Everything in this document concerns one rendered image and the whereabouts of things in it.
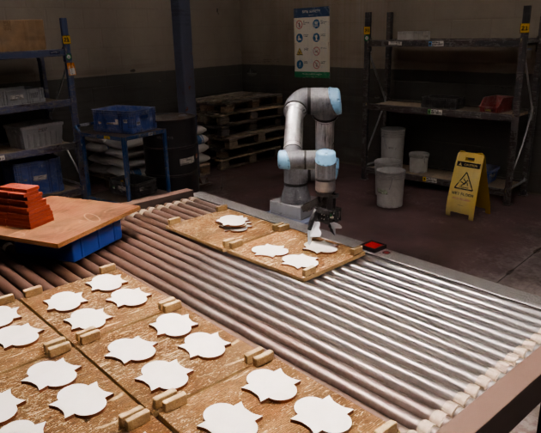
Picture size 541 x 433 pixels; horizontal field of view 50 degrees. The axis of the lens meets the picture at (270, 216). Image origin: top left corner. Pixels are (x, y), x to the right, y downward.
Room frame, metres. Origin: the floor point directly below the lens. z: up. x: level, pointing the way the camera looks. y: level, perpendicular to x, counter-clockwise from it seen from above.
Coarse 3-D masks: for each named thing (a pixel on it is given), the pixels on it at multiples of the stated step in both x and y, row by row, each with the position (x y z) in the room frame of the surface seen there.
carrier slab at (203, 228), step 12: (204, 216) 2.56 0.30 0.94; (216, 216) 2.55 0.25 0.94; (252, 216) 2.54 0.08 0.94; (168, 228) 2.43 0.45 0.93; (180, 228) 2.41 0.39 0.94; (192, 228) 2.40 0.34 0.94; (204, 228) 2.40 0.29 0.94; (216, 228) 2.39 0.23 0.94; (252, 228) 2.38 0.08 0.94; (264, 228) 2.38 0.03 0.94; (204, 240) 2.25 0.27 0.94; (216, 240) 2.24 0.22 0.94; (252, 240) 2.25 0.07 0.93
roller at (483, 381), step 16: (128, 224) 2.53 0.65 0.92; (160, 240) 2.32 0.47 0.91; (192, 256) 2.14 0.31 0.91; (240, 272) 1.94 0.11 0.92; (272, 288) 1.80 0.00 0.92; (304, 304) 1.69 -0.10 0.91; (336, 320) 1.58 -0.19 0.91; (352, 320) 1.56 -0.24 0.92; (368, 336) 1.49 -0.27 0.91; (384, 336) 1.46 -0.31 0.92; (416, 352) 1.38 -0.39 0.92; (448, 368) 1.30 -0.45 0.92; (480, 384) 1.23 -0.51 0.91
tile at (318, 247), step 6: (306, 246) 2.13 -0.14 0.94; (312, 246) 2.13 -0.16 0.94; (318, 246) 2.12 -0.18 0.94; (324, 246) 2.12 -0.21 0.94; (330, 246) 2.12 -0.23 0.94; (336, 246) 2.13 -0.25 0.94; (312, 252) 2.08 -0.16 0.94; (318, 252) 2.06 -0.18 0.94; (324, 252) 2.06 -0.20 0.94; (330, 252) 2.06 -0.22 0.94; (336, 252) 2.07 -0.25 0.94
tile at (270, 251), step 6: (258, 246) 2.14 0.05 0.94; (264, 246) 2.14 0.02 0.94; (270, 246) 2.14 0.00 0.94; (276, 246) 2.14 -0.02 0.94; (282, 246) 2.13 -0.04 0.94; (252, 252) 2.09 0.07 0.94; (258, 252) 2.07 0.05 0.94; (264, 252) 2.07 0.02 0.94; (270, 252) 2.07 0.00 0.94; (276, 252) 2.07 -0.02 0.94; (282, 252) 2.07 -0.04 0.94; (288, 252) 2.07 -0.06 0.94; (270, 258) 2.03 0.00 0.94
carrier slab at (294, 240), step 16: (256, 240) 2.23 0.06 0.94; (272, 240) 2.23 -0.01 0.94; (288, 240) 2.22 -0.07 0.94; (304, 240) 2.22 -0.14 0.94; (320, 240) 2.21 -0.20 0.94; (240, 256) 2.07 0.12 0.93; (320, 256) 2.04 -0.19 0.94; (336, 256) 2.03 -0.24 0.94; (352, 256) 2.03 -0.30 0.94; (288, 272) 1.89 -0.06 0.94; (320, 272) 1.90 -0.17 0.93
